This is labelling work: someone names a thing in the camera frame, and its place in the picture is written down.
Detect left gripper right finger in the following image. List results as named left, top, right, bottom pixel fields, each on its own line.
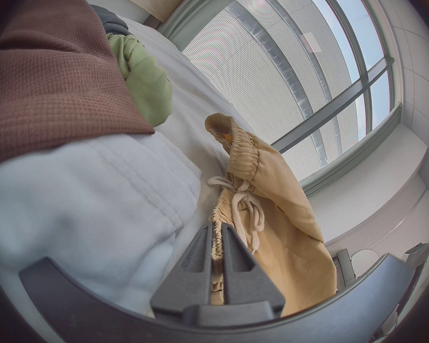
left=220, top=224, right=286, bottom=318

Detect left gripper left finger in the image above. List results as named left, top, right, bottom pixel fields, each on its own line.
left=150, top=224, right=215, bottom=318

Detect mustard yellow shorts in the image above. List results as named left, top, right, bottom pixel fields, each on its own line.
left=204, top=113, right=338, bottom=317

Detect bed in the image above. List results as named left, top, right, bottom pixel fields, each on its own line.
left=32, top=0, right=308, bottom=317

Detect pale blue garment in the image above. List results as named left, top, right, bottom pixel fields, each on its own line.
left=0, top=131, right=203, bottom=315

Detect green garment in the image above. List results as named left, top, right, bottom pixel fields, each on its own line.
left=105, top=32, right=174, bottom=128

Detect window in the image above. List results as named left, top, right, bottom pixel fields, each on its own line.
left=180, top=0, right=397, bottom=188

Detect brown garment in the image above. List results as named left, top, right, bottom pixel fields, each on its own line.
left=0, top=0, right=155, bottom=165

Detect black garment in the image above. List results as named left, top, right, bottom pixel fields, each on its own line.
left=89, top=4, right=131, bottom=38

